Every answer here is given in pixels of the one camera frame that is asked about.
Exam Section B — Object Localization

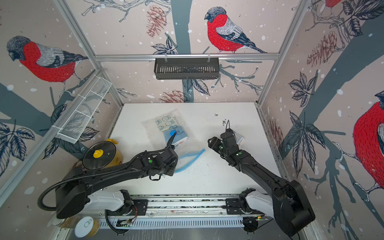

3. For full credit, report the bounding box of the grey patterned towel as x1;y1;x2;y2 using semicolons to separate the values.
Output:
234;132;245;145

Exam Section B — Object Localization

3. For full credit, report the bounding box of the clear vacuum bag blue zipper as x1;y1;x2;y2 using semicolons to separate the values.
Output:
142;109;206;173

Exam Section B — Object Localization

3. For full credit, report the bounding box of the cream towel blue bunny print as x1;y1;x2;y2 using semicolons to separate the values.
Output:
155;113;179;132

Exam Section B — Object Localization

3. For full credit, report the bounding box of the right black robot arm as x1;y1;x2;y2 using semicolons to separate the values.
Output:
208;129;316;237

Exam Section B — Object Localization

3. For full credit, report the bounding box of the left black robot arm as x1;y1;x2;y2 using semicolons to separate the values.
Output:
55;145;178;219

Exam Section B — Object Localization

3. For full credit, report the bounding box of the yellow pot black lid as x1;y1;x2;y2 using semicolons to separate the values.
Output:
83;139;123;170

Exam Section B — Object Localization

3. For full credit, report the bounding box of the glass jar with metal lid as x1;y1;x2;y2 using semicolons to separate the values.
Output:
52;216;81;229

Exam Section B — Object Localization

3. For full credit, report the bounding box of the black corrugated cable conduit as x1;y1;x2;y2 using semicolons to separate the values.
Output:
37;131;178;212

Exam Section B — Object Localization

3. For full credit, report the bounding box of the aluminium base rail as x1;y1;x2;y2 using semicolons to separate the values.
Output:
64;194;311;230

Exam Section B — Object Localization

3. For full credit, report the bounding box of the black hanging wire basket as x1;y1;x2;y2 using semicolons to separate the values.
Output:
154;58;220;80

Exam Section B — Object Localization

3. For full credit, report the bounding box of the white mesh wall shelf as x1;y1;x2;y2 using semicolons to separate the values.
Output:
55;76;112;144

